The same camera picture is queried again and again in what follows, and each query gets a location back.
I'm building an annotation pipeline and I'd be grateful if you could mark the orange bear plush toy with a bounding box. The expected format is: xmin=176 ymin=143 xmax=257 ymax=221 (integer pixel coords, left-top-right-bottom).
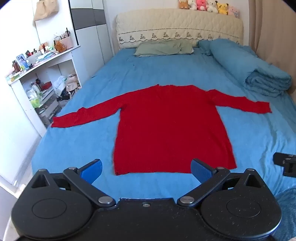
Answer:
xmin=55 ymin=41 xmax=68 ymax=53

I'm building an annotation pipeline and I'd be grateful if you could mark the cream quilted headboard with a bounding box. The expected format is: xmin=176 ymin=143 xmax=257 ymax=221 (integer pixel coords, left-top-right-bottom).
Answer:
xmin=116 ymin=9 xmax=244 ymax=50

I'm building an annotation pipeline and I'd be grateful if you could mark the green pillow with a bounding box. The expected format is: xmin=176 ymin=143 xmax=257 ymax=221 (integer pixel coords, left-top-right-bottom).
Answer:
xmin=134 ymin=40 xmax=195 ymax=57

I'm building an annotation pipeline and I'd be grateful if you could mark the row of plush toys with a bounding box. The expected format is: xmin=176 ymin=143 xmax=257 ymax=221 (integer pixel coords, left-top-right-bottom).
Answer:
xmin=178 ymin=0 xmax=240 ymax=18

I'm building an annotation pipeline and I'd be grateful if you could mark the blue picture card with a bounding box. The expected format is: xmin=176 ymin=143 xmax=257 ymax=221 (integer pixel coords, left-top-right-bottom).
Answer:
xmin=16 ymin=54 xmax=29 ymax=70

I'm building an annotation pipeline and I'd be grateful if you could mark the bed with blue sheet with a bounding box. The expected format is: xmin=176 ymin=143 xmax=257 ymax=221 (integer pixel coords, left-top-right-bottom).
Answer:
xmin=31 ymin=38 xmax=296 ymax=241

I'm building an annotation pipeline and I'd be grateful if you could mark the white shelf desk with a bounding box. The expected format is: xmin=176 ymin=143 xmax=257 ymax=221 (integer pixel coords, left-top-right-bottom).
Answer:
xmin=5 ymin=45 xmax=82 ymax=131

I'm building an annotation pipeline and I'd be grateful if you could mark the white plastic bag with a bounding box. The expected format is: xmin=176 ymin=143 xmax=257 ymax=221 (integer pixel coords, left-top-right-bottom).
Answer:
xmin=53 ymin=75 xmax=68 ymax=93

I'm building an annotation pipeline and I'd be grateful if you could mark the beige cloth bag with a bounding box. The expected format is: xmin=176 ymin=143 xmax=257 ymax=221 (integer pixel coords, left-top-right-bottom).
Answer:
xmin=66 ymin=74 xmax=79 ymax=92

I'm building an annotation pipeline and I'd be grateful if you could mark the beige curtain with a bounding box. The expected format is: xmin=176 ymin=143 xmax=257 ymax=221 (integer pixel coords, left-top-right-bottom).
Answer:
xmin=248 ymin=0 xmax=296 ymax=78

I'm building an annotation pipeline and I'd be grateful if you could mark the beige hanging bag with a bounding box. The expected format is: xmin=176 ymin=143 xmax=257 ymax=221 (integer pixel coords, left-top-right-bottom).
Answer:
xmin=33 ymin=0 xmax=61 ymax=23

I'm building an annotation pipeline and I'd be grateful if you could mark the red knit sweater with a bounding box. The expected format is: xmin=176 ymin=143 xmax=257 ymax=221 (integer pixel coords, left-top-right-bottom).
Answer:
xmin=51 ymin=84 xmax=273 ymax=176

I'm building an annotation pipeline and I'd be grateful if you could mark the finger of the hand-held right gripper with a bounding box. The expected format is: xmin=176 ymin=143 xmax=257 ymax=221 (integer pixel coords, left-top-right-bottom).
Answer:
xmin=273 ymin=152 xmax=296 ymax=178

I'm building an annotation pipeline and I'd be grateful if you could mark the rolled blue blanket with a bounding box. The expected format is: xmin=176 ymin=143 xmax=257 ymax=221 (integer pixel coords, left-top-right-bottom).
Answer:
xmin=198 ymin=38 xmax=292 ymax=98

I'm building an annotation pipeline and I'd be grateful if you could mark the teal fuzzy cloth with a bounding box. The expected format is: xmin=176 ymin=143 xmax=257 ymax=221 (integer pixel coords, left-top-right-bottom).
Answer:
xmin=274 ymin=186 xmax=296 ymax=241

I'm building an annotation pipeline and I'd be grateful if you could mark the grey plastic drawer unit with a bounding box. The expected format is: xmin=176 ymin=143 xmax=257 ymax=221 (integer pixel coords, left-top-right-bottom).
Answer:
xmin=35 ymin=89 xmax=60 ymax=126

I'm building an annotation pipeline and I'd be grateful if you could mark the white and grey wardrobe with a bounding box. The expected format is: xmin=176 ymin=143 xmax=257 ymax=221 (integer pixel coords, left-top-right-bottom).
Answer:
xmin=68 ymin=0 xmax=116 ymax=90

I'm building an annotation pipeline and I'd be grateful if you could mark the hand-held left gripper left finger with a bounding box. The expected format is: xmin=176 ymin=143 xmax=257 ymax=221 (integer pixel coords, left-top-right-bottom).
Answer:
xmin=30 ymin=159 xmax=116 ymax=208

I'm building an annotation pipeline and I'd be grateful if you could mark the pink woven basket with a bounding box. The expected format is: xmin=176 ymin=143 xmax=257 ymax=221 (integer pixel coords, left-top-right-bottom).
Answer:
xmin=55 ymin=35 xmax=74 ymax=50

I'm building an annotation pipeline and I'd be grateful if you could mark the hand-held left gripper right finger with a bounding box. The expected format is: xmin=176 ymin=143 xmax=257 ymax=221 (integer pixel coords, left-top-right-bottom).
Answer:
xmin=177 ymin=158 xmax=266 ymax=208

